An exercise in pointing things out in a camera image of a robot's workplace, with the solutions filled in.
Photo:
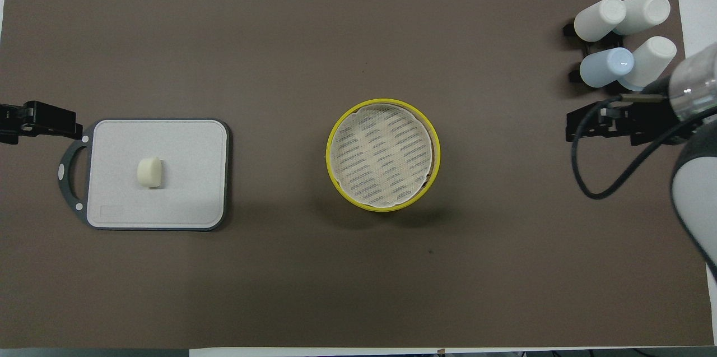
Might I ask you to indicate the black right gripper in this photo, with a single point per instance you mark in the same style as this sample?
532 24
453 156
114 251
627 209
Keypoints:
652 119

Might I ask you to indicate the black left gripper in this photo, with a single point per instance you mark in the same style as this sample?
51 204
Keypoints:
8 119

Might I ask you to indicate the white steamed bun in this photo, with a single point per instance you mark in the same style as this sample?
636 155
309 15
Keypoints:
148 172

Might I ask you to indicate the white perforated steamer liner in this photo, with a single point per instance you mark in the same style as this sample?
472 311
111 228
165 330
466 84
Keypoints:
381 155

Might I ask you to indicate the yellow steamer tier with liner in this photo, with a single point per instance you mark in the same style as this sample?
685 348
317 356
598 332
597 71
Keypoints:
350 200

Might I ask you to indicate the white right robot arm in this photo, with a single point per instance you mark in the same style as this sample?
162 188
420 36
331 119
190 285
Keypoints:
694 189

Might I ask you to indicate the light blue plastic cup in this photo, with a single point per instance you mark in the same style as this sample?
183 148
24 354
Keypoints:
605 67

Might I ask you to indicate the white plastic cup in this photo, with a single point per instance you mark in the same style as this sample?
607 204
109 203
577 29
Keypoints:
598 19
644 14
652 60

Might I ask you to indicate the black cup rack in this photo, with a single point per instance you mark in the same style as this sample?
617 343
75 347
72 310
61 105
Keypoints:
571 29

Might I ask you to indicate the grey cutting board dark rim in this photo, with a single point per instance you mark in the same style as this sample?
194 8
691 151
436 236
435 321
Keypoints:
185 189

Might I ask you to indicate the brown table mat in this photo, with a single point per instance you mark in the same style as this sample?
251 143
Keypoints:
336 278

